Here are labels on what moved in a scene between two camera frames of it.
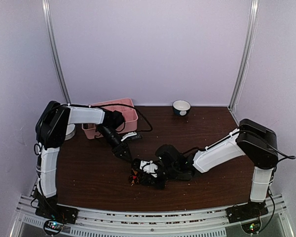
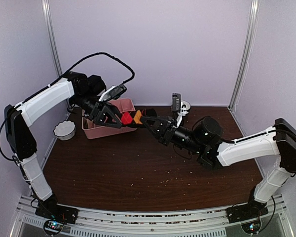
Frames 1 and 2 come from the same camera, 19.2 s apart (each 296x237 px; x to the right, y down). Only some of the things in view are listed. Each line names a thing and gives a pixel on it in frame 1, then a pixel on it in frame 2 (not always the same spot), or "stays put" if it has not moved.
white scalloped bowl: x=70 y=131 stays put
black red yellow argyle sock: x=134 y=177 -> x=135 y=118
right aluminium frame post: x=245 y=52 stays put
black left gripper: x=120 y=149 -> x=100 y=116
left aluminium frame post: x=52 y=36 stays put
